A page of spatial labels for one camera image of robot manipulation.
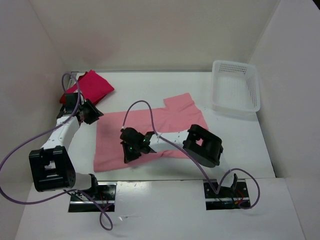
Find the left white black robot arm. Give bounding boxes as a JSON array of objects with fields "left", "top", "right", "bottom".
[{"left": 28, "top": 92, "right": 104, "bottom": 200}]

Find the light pink t shirt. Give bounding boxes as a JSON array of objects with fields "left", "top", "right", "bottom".
[{"left": 93, "top": 93, "right": 208, "bottom": 173}]

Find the white plastic basket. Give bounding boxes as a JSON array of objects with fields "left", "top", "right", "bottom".
[{"left": 211, "top": 60, "right": 261, "bottom": 114}]

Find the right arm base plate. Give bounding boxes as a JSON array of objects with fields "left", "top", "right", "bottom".
[{"left": 203, "top": 181, "right": 251, "bottom": 211}]

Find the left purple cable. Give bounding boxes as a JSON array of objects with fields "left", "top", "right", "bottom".
[{"left": 0, "top": 72, "right": 114, "bottom": 231}]

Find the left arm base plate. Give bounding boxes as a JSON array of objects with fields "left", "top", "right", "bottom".
[{"left": 68, "top": 181, "right": 117, "bottom": 213}]

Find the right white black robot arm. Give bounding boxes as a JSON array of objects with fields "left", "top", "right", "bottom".
[{"left": 120, "top": 124, "right": 237, "bottom": 197}]

